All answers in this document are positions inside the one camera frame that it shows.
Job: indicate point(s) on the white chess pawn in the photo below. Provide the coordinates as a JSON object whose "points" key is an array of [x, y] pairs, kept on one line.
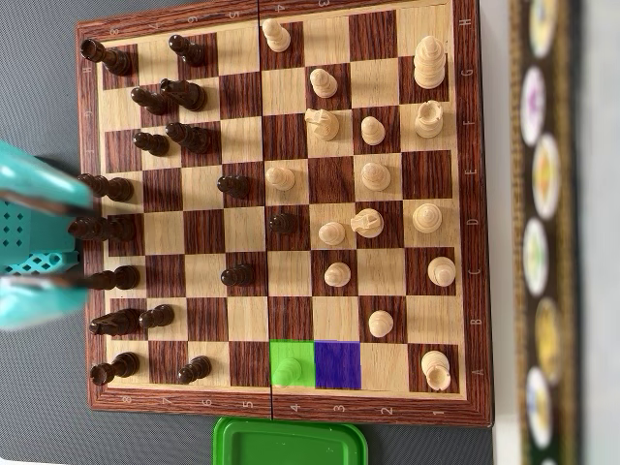
{"points": [[287, 373], [323, 83], [331, 234], [372, 131], [337, 274], [280, 178], [276, 36], [381, 323]]}

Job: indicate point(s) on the white chess queen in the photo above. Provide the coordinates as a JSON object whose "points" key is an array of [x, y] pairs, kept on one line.
{"points": [[427, 218]]}

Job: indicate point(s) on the colourful printed box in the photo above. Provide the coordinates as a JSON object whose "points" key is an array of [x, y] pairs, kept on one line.
{"points": [[545, 232]]}

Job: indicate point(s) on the black chess pawn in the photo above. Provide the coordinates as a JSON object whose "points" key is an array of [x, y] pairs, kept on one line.
{"points": [[237, 276], [152, 143], [150, 101], [186, 49], [194, 369], [234, 186], [283, 224], [156, 317]]}

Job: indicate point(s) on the black chess queen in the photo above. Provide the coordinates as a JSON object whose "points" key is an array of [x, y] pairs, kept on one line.
{"points": [[104, 229]]}

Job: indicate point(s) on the green plastic tray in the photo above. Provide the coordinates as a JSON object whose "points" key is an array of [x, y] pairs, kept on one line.
{"points": [[290, 445]]}

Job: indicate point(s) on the black chess rook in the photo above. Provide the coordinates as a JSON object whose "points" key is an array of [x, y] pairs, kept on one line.
{"points": [[114, 369], [109, 58]]}

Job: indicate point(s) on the black chess king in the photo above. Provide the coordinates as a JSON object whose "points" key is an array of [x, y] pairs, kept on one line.
{"points": [[111, 188]]}

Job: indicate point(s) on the black chess knight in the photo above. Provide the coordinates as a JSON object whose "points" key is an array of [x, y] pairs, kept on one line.
{"points": [[189, 94], [118, 323]]}

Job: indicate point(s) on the black chess bishop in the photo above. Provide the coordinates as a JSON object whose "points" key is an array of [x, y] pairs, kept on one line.
{"points": [[116, 278], [191, 138]]}

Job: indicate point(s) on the wooden chess board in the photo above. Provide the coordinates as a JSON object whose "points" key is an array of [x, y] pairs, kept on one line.
{"points": [[244, 231]]}

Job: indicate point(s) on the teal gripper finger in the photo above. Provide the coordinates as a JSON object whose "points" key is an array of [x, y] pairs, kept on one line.
{"points": [[34, 302], [43, 181]]}

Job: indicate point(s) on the white chess king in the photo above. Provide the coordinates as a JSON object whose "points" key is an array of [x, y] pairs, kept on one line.
{"points": [[428, 65]]}

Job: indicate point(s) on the white chess rook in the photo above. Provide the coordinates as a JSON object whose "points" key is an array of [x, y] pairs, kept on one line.
{"points": [[428, 121], [436, 370]]}

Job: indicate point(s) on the white chess knight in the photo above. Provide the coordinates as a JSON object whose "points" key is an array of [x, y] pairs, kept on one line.
{"points": [[368, 224], [323, 125]]}

